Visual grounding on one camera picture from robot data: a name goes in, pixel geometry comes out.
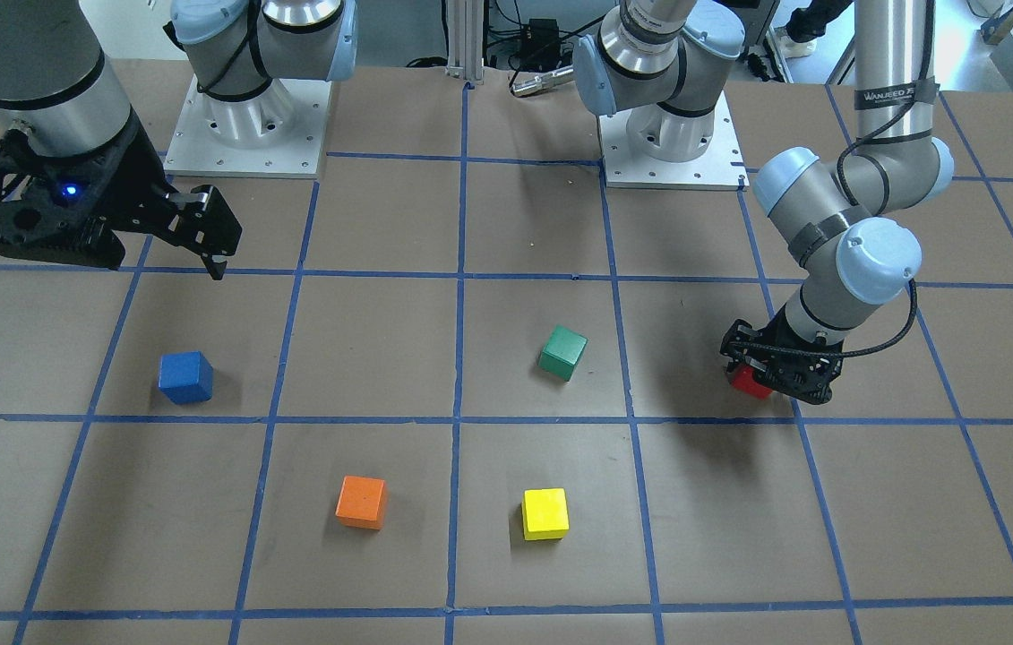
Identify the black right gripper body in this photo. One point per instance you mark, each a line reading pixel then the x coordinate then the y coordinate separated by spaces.
pixel 137 176

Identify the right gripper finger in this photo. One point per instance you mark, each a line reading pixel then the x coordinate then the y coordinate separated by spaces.
pixel 204 223

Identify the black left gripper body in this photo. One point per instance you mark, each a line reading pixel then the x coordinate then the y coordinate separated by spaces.
pixel 785 341

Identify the red wooden block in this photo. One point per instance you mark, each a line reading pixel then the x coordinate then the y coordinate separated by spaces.
pixel 742 377

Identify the blue wooden block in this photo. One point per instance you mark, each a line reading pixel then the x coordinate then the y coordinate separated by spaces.
pixel 186 378

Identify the green wooden block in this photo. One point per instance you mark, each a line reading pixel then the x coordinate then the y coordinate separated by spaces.
pixel 561 354

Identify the yellow wooden block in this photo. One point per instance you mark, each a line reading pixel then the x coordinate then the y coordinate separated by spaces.
pixel 545 513

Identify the orange wooden block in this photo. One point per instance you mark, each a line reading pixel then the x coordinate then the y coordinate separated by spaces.
pixel 362 502

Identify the black power adapter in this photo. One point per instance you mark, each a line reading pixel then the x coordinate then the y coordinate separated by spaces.
pixel 538 41

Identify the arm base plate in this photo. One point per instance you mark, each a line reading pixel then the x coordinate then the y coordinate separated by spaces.
pixel 676 170
pixel 277 135

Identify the aluminium frame post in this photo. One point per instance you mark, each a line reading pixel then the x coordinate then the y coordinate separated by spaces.
pixel 465 40

